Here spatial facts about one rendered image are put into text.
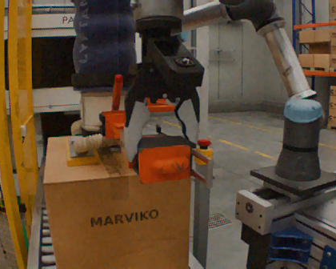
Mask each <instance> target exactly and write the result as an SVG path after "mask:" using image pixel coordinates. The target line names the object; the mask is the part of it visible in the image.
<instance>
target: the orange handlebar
mask: <svg viewBox="0 0 336 269"><path fill-rule="evenodd" d="M146 107H147V109H148V110H149V111H150V112H167V111H174V109H175V107H176V106H175V105H173V104H169V103H164V102H159V101H157V102H156V104H154V106H146ZM125 124H126V123H125V122H124V123H116V122H113V123H111V125H110V129H112V131H113V132H114V133H115V134H113V136H114V137H115V139H116V140H121V135H120V130H121V129H124V128H123V127H125ZM188 166H189V159H188V158H187V157H185V156H178V157H174V158H166V159H165V158H158V159H155V160H153V161H152V163H151V164H150V170H151V171H153V172H156V173H159V174H173V173H178V172H183V171H185V170H186V168H187V167H188Z"/></svg>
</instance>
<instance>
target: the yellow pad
mask: <svg viewBox="0 0 336 269"><path fill-rule="evenodd" d="M100 163H101V159H100V158H99V156H98V152H97V151H96V149H95V148H94V149H92V150H89V152H88V154H86V155H76V153H75V151H74V145H72V144H71V138H67V139H66V165H67V166H68V167H76V166H85V165H93V164H100Z"/></svg>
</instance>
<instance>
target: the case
mask: <svg viewBox="0 0 336 269"><path fill-rule="evenodd" d="M67 138H71V136H62V137H52V138H49V140H48V145H47V151H46V165H45V170H44V181H43V190H44V194H45V198H46V211H47V218H48V220H49V226H50V235H51V240H52V247H53V249H54V259H55V261H56V267H57V269H189V249H190V192H191V176H189V178H188V179H179V180H173V181H166V182H160V183H147V184H140V182H139V176H138V174H137V173H136V172H135V170H134V169H131V168H128V166H127V158H126V156H125V155H124V154H123V152H122V151H121V148H120V151H102V148H101V147H99V148H97V149H96V151H97V152H98V156H99V158H100V159H101V163H100V164H93V165H85V166H76V167H68V166H67V165H66V139H67Z"/></svg>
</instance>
